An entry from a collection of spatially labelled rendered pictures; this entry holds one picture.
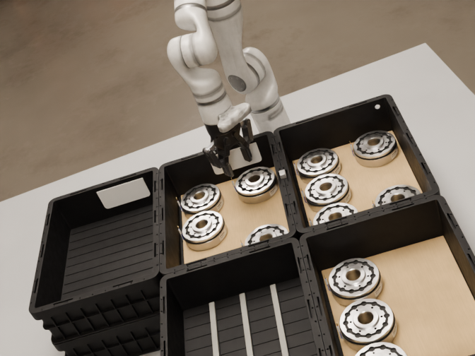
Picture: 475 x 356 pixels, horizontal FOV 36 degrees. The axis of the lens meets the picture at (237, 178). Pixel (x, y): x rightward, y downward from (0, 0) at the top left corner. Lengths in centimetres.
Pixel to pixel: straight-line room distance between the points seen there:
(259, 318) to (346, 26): 284
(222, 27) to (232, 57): 9
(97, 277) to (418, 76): 113
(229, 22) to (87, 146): 228
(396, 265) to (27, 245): 115
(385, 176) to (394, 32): 231
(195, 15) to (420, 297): 73
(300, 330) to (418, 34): 266
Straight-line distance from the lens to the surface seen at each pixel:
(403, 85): 226
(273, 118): 198
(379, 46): 389
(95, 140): 399
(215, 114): 160
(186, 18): 157
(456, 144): 199
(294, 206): 157
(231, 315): 154
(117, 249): 182
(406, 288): 148
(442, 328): 141
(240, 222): 173
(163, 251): 161
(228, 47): 184
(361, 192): 170
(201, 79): 157
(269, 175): 179
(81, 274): 182
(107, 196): 189
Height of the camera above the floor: 193
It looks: 36 degrees down
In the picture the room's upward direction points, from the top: 22 degrees counter-clockwise
